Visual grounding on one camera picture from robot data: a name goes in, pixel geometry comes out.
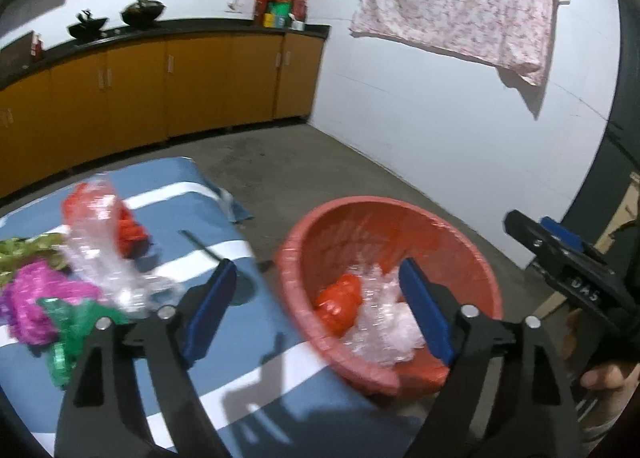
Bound beige plastic stool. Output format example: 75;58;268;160
534;171;639;319

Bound clear bubble wrap bundle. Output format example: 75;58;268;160
341;263;425;368

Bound black wok with lid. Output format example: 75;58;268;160
120;0;166;29

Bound clear plastic wrap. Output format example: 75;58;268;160
56;172;184;314

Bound small red plastic bag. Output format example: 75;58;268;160
62;178;151;259

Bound green plastic bag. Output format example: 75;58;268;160
37;298;129;389

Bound right hand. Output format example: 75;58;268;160
562;310;638;391

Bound black wok with utensil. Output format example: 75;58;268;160
67;10;108;41

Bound olive green wrapper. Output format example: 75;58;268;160
0;233;68;287

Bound lower wooden kitchen cabinets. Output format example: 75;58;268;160
1;33;326;196

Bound blue white striped cloth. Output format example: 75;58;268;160
0;156;426;458

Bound red bag with containers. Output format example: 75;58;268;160
253;0;307;32

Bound magenta plastic bag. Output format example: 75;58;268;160
1;259;102;346

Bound red plastic trash basket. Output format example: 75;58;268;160
276;196;503;398

